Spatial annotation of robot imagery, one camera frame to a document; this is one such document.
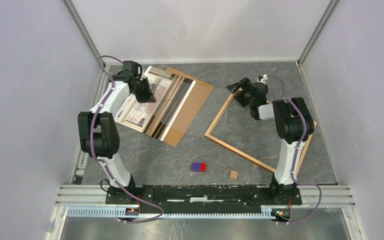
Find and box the printed photo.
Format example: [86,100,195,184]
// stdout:
[114,65,197,142]

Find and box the small wooden cube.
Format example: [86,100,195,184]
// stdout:
[229,170,239,180]

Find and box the wooden picture frame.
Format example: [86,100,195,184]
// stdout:
[204,87,318,175]

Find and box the white slotted cable duct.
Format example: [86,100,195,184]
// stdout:
[67,206,275,220]

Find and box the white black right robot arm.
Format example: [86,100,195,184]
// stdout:
[226,74,315,204]

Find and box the brown backing board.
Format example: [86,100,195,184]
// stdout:
[163,67,215,147]

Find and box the purple red block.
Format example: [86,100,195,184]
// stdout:
[190,162,207,173]

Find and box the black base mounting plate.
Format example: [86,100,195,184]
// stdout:
[105,184,303,214]

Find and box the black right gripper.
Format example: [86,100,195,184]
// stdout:
[225,77,254,108]

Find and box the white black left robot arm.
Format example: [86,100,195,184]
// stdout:
[77,60,156,204]

